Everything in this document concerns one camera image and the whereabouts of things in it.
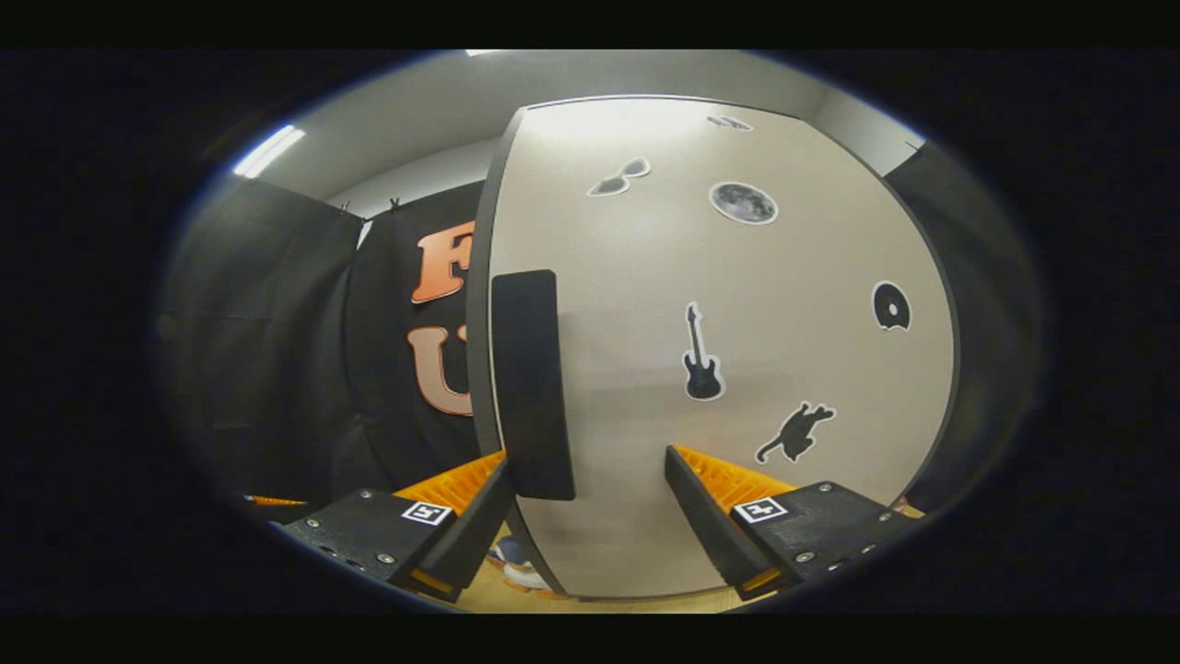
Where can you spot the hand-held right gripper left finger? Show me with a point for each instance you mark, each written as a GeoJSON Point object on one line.
{"type": "Point", "coordinates": [470, 535]}

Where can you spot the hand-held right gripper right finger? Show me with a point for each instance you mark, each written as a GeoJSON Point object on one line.
{"type": "Point", "coordinates": [701, 526]}

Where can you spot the penguin plush toy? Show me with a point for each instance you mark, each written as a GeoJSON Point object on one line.
{"type": "Point", "coordinates": [521, 572]}

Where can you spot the beige cabinet door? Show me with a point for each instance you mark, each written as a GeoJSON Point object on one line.
{"type": "Point", "coordinates": [645, 277]}

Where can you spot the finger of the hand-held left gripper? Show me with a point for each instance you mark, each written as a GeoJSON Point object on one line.
{"type": "Point", "coordinates": [277, 501]}

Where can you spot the black backdrop cloth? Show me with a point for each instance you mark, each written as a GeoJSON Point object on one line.
{"type": "Point", "coordinates": [258, 350]}

